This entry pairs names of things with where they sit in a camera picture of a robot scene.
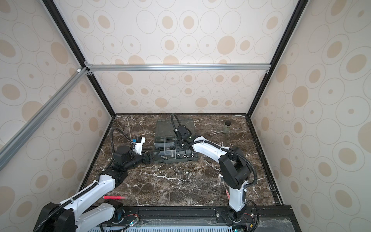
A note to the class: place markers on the diagonal aluminium rail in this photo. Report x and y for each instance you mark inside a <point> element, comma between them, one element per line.
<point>23,135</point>

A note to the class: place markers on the horizontal aluminium rail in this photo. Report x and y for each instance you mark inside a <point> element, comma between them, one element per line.
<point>179,67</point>

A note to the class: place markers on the pile of nuts and screws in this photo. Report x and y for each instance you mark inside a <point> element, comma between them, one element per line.
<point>185,174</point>

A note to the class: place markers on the small glass jar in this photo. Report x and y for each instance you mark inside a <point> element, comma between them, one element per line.
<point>227,126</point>

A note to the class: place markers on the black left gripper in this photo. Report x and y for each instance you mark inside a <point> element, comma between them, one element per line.
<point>146,161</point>

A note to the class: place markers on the clear plastic organizer box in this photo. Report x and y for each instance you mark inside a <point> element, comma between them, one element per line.
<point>167,147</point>

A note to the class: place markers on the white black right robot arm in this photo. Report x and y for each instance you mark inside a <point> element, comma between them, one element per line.
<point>238,173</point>

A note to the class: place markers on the black base frame rail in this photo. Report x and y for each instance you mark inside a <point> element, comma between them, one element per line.
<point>176,219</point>

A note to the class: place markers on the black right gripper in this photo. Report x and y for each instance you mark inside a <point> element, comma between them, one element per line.
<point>178,141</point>

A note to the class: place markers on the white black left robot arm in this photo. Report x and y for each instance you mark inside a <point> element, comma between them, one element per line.
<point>75,214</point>

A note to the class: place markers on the pink marker pen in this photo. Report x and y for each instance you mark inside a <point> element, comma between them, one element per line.
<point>115,197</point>

